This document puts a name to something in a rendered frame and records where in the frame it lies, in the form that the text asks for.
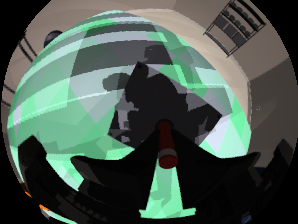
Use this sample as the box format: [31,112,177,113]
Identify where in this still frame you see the dark red peg with grey band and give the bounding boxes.
[158,120,178,169]

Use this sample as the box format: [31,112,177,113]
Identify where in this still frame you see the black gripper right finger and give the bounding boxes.
[172,129,261,210]

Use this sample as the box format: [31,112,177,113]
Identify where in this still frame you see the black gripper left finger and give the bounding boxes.
[71,128,160,210]

